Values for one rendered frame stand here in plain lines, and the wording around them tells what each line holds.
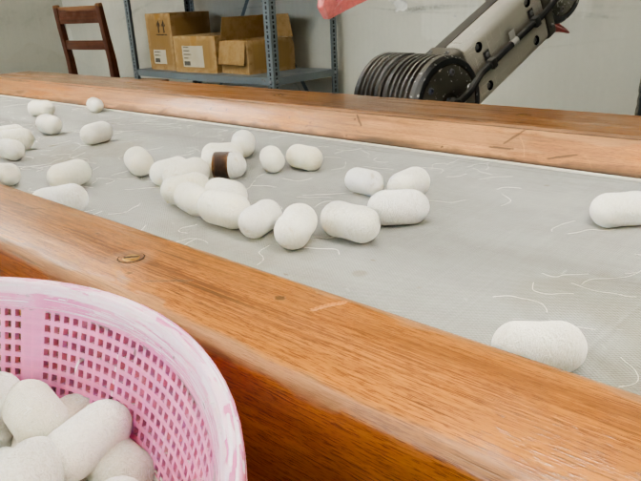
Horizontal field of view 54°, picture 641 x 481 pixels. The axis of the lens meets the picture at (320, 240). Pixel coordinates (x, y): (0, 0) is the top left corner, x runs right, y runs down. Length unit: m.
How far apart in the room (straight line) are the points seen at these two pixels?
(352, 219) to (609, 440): 0.20
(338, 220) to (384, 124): 0.27
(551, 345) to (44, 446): 0.17
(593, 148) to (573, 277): 0.21
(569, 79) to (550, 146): 2.04
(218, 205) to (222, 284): 0.13
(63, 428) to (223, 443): 0.08
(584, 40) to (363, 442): 2.40
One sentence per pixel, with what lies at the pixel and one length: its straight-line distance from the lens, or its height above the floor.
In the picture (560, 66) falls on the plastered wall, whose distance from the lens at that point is 2.57.
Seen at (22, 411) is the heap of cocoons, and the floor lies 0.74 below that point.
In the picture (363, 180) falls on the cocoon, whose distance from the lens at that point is 0.43.
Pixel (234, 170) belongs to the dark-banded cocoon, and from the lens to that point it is 0.49.
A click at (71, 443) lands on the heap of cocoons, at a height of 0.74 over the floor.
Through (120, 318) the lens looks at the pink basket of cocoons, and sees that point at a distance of 0.24.
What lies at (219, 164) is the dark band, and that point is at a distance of 0.49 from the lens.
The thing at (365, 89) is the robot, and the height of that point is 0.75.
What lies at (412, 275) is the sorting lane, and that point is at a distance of 0.31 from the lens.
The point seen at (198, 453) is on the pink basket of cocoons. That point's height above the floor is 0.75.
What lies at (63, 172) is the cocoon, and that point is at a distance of 0.51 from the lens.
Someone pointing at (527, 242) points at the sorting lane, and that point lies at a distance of 0.36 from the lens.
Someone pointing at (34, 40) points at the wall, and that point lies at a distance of 5.18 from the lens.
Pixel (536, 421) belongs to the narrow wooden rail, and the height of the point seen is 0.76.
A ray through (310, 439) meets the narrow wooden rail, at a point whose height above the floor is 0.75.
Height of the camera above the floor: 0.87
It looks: 21 degrees down
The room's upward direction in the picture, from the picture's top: 3 degrees counter-clockwise
